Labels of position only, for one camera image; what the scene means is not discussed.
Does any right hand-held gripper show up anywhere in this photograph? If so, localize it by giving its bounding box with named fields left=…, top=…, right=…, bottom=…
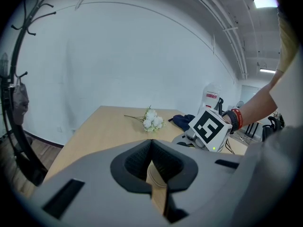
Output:
left=171, top=109, right=233, bottom=153

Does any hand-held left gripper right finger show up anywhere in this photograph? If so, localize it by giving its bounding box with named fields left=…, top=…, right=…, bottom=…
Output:
left=151, top=139, right=261, bottom=227

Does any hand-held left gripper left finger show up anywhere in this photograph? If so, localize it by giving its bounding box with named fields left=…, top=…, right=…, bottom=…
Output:
left=28, top=139, right=168, bottom=227

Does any person's right forearm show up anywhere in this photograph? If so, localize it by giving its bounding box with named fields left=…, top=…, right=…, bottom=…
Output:
left=233, top=72, right=285, bottom=132

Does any navy cap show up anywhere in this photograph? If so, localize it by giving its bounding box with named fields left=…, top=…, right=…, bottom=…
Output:
left=168, top=114, right=197, bottom=133

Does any white flower bouquet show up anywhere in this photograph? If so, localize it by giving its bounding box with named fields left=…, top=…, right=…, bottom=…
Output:
left=124, top=105, right=166, bottom=133

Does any white water dispenser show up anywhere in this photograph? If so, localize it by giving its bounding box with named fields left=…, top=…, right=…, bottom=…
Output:
left=200, top=102, right=220, bottom=115

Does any black wristwatch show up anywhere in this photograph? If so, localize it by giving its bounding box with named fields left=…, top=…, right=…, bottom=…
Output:
left=222, top=110, right=240, bottom=134

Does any white bottle with red label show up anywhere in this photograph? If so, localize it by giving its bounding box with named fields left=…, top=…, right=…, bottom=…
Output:
left=203, top=81, right=222, bottom=104

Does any red wristband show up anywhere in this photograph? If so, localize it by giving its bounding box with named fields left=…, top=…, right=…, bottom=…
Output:
left=231, top=108, right=243, bottom=130

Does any black chair with clutter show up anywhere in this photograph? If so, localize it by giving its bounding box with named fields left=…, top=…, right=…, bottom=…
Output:
left=261, top=116, right=286, bottom=142

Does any grey hanging cloth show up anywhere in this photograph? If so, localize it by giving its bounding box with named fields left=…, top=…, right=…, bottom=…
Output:
left=11, top=77, right=30, bottom=125

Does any black coat rack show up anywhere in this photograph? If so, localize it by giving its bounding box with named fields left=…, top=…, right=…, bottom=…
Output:
left=0, top=0, right=60, bottom=187

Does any person's beige shirt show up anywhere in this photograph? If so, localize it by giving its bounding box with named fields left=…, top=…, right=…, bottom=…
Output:
left=269, top=7, right=303, bottom=127

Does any ceiling light panel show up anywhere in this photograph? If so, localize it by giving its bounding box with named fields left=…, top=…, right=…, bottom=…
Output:
left=252, top=0, right=278, bottom=9

